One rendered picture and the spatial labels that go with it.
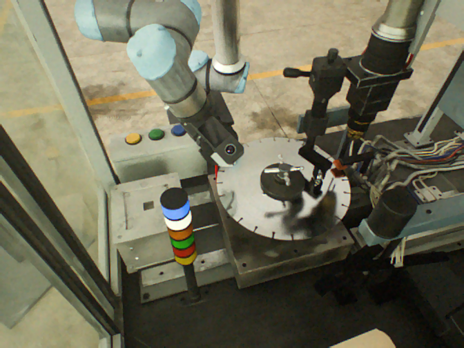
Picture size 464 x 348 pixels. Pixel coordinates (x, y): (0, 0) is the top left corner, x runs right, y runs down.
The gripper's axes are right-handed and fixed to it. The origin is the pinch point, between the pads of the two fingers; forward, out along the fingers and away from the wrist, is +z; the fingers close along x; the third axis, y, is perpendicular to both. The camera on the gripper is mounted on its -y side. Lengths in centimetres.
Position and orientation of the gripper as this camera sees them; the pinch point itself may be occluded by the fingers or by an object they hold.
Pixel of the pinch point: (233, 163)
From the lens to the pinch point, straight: 77.2
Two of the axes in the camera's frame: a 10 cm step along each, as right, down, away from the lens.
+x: -7.5, 6.5, -0.8
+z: 3.6, 5.1, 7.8
